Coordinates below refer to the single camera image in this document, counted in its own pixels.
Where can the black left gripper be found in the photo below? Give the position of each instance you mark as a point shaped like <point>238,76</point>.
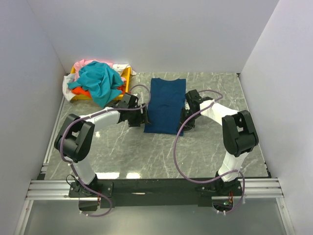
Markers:
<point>143,118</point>

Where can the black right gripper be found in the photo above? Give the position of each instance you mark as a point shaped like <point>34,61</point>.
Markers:
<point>182,120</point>

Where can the dark blue t-shirt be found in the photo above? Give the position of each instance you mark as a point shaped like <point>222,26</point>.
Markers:
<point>165,106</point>

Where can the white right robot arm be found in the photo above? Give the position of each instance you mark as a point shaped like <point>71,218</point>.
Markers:
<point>239,135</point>

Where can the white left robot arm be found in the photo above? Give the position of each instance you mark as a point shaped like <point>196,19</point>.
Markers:
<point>75,136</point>

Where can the teal t-shirt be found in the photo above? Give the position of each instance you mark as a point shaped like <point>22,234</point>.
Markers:
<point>100,80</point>

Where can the yellow plastic bin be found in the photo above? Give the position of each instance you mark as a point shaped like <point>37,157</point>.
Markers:
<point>125,74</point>

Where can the orange t-shirt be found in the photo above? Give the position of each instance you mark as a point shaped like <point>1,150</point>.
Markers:
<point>81,91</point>

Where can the white t-shirt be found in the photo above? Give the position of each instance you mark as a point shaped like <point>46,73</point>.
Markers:
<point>70,78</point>

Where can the pink t-shirt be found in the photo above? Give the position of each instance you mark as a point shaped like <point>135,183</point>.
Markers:
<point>78,65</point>

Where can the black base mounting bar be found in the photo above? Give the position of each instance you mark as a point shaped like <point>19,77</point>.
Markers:
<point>153,192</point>

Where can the aluminium frame rail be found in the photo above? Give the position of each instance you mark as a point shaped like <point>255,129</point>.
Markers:
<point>122,152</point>

